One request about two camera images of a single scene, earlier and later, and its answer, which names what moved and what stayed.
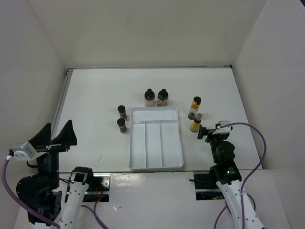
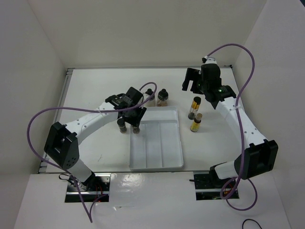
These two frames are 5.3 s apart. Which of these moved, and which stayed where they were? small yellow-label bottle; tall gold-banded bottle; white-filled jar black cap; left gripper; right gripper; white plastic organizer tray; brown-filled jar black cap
Moved: left gripper; right gripper
Stayed: white-filled jar black cap; white plastic organizer tray; brown-filled jar black cap; small yellow-label bottle; tall gold-banded bottle
